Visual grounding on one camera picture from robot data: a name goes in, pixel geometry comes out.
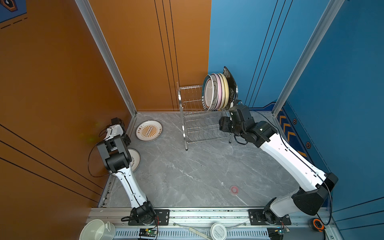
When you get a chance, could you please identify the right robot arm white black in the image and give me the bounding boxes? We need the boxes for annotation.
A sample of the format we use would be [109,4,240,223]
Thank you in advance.
[219,104,338,225]

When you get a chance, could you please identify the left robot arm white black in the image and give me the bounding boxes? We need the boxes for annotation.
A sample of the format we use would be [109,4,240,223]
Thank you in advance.
[96,118,156,225]

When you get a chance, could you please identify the white plate orange sunburst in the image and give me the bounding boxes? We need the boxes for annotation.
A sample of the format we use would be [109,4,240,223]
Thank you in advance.
[135,120,163,142]

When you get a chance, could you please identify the white plate thin green ring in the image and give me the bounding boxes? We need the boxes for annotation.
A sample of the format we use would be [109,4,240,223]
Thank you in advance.
[209,74,219,111]

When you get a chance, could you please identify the green circuit board right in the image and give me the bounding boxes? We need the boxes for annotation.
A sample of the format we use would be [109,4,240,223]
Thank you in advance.
[267,228,291,240]

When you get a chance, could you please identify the white plate dark green rim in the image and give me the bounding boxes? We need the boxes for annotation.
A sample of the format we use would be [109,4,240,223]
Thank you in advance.
[202,75,214,111]

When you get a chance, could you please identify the clear plastic measuring cup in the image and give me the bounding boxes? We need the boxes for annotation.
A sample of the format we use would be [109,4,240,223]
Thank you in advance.
[79,219,116,240]

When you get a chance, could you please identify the green circuit board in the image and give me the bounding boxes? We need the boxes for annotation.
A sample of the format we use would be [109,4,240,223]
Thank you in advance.
[138,228,159,240]
[267,228,291,240]

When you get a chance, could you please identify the white plate red characters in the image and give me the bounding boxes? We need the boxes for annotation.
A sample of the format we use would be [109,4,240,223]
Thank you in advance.
[128,148,141,172]

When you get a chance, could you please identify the pink round plate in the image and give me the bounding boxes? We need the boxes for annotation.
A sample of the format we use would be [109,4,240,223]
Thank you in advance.
[212,73,222,110]

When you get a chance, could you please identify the green circuit board left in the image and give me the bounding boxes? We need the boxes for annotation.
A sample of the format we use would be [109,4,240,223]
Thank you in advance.
[138,228,159,240]

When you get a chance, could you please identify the aluminium front rail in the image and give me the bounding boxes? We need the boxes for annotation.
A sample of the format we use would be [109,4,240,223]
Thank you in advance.
[89,206,343,240]

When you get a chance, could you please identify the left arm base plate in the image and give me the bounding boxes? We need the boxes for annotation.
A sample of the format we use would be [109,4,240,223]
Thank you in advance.
[128,209,170,226]

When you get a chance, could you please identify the black floral square plate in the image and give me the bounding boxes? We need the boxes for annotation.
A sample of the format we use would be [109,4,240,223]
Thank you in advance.
[223,67,239,110]

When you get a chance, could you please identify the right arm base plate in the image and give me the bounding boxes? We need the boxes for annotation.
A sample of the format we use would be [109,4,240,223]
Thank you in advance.
[248,209,292,226]

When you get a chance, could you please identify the cream round plate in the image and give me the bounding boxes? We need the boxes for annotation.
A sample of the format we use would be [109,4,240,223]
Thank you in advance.
[217,73,225,110]

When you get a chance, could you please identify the orange black tape measure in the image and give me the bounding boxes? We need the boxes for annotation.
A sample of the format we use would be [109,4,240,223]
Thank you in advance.
[309,218,325,232]

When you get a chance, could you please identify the yellow round plate with bear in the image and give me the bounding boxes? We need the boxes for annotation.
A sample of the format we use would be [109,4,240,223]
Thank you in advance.
[219,73,230,109]

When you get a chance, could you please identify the steel two-tier dish rack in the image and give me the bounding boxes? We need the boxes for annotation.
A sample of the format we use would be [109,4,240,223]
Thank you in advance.
[178,85,234,150]

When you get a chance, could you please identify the wooden stick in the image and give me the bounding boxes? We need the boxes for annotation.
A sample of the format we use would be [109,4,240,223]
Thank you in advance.
[189,228,212,240]

